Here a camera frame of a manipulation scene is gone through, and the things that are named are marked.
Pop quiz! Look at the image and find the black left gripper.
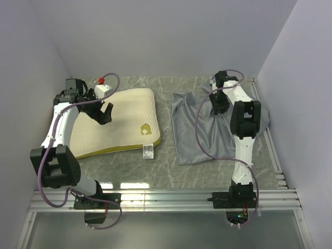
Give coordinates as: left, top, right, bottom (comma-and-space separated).
81, 88, 113, 125

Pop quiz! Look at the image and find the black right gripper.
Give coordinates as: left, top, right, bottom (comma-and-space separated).
207, 91, 229, 114

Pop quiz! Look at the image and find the cream quilted pillow yellow edge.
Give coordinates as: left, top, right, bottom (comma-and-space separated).
70, 88, 161, 159

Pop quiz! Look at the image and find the grey pillowcase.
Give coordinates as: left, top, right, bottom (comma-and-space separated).
171, 87, 271, 167

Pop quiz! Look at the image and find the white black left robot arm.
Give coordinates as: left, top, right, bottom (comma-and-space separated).
30, 77, 116, 209

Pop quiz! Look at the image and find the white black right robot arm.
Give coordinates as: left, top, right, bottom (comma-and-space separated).
210, 71, 261, 208

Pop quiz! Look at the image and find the white pillow care label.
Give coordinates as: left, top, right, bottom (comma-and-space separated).
143, 144, 154, 159

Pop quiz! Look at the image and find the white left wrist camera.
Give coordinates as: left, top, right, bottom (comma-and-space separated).
94, 77, 112, 99

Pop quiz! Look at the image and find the aluminium front rail frame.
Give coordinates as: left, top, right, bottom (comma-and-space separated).
16, 188, 314, 248

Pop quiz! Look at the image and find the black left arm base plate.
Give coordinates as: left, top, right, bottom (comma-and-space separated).
73, 193, 121, 210

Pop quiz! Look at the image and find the aluminium right side rail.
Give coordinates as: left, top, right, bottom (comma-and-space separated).
247, 77, 287, 187

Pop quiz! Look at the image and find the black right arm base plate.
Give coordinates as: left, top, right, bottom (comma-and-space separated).
207, 192, 258, 209

